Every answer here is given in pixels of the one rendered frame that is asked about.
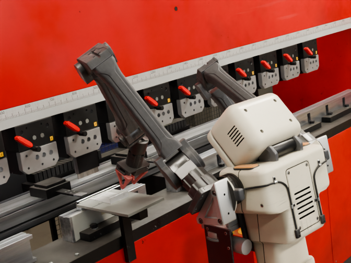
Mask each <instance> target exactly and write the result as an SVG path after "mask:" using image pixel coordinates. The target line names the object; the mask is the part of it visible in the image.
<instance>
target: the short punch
mask: <svg viewBox="0 0 351 263"><path fill-rule="evenodd" d="M73 162H74V168H75V173H76V174H77V177H78V179H81V178H83V177H86V176H88V175H91V174H94V173H96V172H98V171H99V170H98V167H99V160H98V153H97V150H95V151H92V152H89V153H87V154H83V155H81V156H78V157H75V158H73Z"/></svg>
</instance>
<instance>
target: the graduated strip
mask: <svg viewBox="0 0 351 263"><path fill-rule="evenodd" d="M348 23H351V17H350V18H346V19H342V20H338V21H335V22H330V23H327V24H324V25H320V26H316V27H313V28H309V29H305V30H301V31H297V32H293V33H290V34H286V35H282V36H279V37H275V38H271V39H268V40H264V41H260V42H256V43H252V44H249V45H245V46H241V47H237V48H234V49H231V50H226V51H223V52H219V53H215V54H212V55H208V56H204V57H200V58H196V59H192V60H189V61H186V62H181V63H178V64H174V65H170V66H167V67H163V68H159V69H155V70H151V71H147V72H144V73H141V74H137V75H133V76H129V77H126V79H127V80H128V81H129V82H130V84H135V83H138V82H142V81H145V80H149V79H153V78H157V77H160V76H164V75H167V74H171V73H175V72H178V71H181V70H185V69H188V68H192V67H195V66H199V65H203V64H207V62H208V61H210V60H211V59H212V58H213V57H215V58H216V59H218V60H220V59H224V58H228V57H231V56H235V55H238V54H242V53H245V52H249V51H253V50H257V49H260V48H263V47H266V46H270V45H274V44H277V43H281V42H285V41H288V40H292V39H295V38H299V37H302V36H306V35H309V34H313V33H316V32H320V31H324V30H327V29H331V28H335V27H338V26H342V25H345V24H348ZM99 93H101V91H100V89H99V88H98V86H97V85H96V86H92V87H88V88H85V89H80V90H77V91H73V92H69V93H65V94H62V95H57V96H55V97H51V98H47V99H43V100H40V101H36V102H32V103H28V104H24V105H20V106H17V107H13V108H10V109H6V110H2V111H0V121H4V120H7V119H10V118H14V117H17V116H21V115H25V114H28V113H32V112H36V111H39V110H43V109H47V108H49V107H53V106H57V105H60V104H64V103H67V102H71V101H75V100H78V99H82V98H86V97H89V96H92V95H95V94H99Z"/></svg>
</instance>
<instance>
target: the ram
mask: <svg viewBox="0 0 351 263"><path fill-rule="evenodd" d="M350 17H351V0H0V111H2V110H6V109H10V108H13V107H17V106H20V105H24V104H28V103H32V102H36V101H40V100H43V99H47V98H51V97H55V96H57V95H62V94H65V93H69V92H73V91H77V90H80V89H85V88H88V87H92V86H96V85H97V84H96V82H95V81H94V80H93V81H92V82H90V83H89V84H86V83H85V82H84V81H83V80H82V79H81V77H80V75H79V74H78V72H77V70H76V69H75V67H74V65H75V64H76V63H77V62H78V61H77V58H79V57H80V56H81V55H83V54H84V53H86V52H87V51H88V50H89V49H91V48H92V47H93V46H95V45H96V44H97V43H101V44H103V43H105V42H106V43H108V45H109V46H110V47H111V49H112V50H113V52H114V55H115V57H116V59H117V60H118V62H117V65H118V67H119V68H120V70H121V72H122V73H123V75H124V76H125V77H129V76H133V75H137V74H141V73H144V72H147V71H151V70H155V69H159V68H163V67H167V66H170V65H174V64H178V63H181V62H186V61H189V60H192V59H196V58H200V57H204V56H208V55H212V54H215V53H219V52H223V51H226V50H231V49H234V48H237V47H241V46H245V45H249V44H252V43H256V42H260V41H264V40H268V39H271V38H275V37H279V36H282V35H286V34H290V33H293V32H297V31H301V30H305V29H309V28H313V27H316V26H320V25H324V24H327V23H330V22H335V21H338V20H342V19H346V18H350ZM349 28H351V23H348V24H345V25H342V26H338V27H335V28H331V29H327V30H324V31H320V32H316V33H313V34H309V35H306V36H302V37H299V38H295V39H292V40H288V41H285V42H281V43H277V44H274V45H270V46H266V47H263V48H260V49H257V50H253V51H249V52H245V53H242V54H238V55H235V56H231V57H228V58H224V59H220V60H218V62H219V65H220V66H224V65H227V64H230V63H234V62H237V61H241V60H243V59H247V58H251V57H254V56H257V55H261V54H264V53H268V52H271V51H274V50H278V49H282V48H284V47H288V46H291V45H295V44H298V43H301V42H305V41H309V40H312V39H316V38H319V37H322V36H325V35H328V34H332V33H336V32H339V31H343V30H346V29H349ZM203 65H204V64H203ZM203 65H199V66H195V67H192V68H188V69H185V70H181V71H178V72H175V73H171V74H167V75H164V76H160V77H157V78H153V79H149V80H145V81H142V82H138V83H135V84H132V86H133V88H134V89H135V90H136V91H138V90H142V89H145V88H149V87H152V86H155V85H159V84H162V83H165V82H169V81H172V80H176V79H179V78H182V77H186V76H189V75H193V74H197V69H198V68H200V67H202V66H203ZM104 100H105V98H104V97H103V95H102V93H99V94H95V95H92V96H89V97H86V98H82V99H78V100H75V101H71V102H67V103H64V104H60V105H57V106H53V107H49V108H47V109H43V110H39V111H36V112H32V113H28V114H25V115H21V116H17V117H14V118H10V119H7V120H4V121H0V131H1V130H5V129H9V128H12V127H15V126H19V125H22V124H26V123H30V122H33V121H36V120H39V119H43V118H46V117H49V116H53V115H56V114H60V113H63V112H67V111H70V110H74V109H77V108H80V107H83V106H87V105H90V104H94V103H97V102H101V101H104Z"/></svg>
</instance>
